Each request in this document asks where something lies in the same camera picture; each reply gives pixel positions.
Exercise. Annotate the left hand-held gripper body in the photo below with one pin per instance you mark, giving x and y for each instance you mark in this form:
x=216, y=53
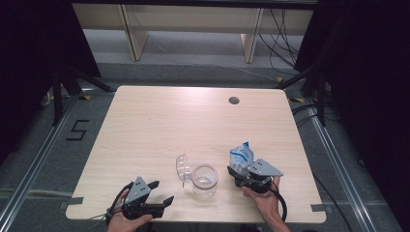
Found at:
x=137, y=191

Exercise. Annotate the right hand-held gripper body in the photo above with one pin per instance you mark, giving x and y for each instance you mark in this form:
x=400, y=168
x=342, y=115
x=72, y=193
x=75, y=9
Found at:
x=262, y=169

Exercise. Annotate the blue and white pouch bag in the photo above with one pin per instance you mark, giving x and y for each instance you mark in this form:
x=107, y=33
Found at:
x=240, y=158

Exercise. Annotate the clear glass jar with lid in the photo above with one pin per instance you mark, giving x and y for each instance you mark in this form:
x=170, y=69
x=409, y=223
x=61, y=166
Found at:
x=204, y=182

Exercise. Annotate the person's right hand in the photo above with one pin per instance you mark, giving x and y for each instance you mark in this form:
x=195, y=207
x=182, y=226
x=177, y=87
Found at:
x=266, y=203

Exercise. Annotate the person's left hand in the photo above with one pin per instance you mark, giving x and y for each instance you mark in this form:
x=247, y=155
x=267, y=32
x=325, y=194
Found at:
x=122, y=225

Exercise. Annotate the grey tape strip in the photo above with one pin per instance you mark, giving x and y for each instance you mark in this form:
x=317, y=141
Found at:
x=318, y=208
x=75, y=201

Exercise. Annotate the yellow black hazard tape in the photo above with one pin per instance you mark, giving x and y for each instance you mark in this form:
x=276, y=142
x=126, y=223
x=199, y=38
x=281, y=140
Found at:
x=297, y=100
x=85, y=97

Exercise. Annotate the black metal stand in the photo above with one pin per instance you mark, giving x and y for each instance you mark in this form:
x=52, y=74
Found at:
x=57, y=96
x=321, y=96

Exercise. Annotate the black curtain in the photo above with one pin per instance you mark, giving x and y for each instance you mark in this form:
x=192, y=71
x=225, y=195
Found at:
x=370, y=64
x=29, y=48

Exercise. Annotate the aluminium floor rail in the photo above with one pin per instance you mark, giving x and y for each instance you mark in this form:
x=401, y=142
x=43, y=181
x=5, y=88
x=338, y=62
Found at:
x=38, y=158
x=335, y=161

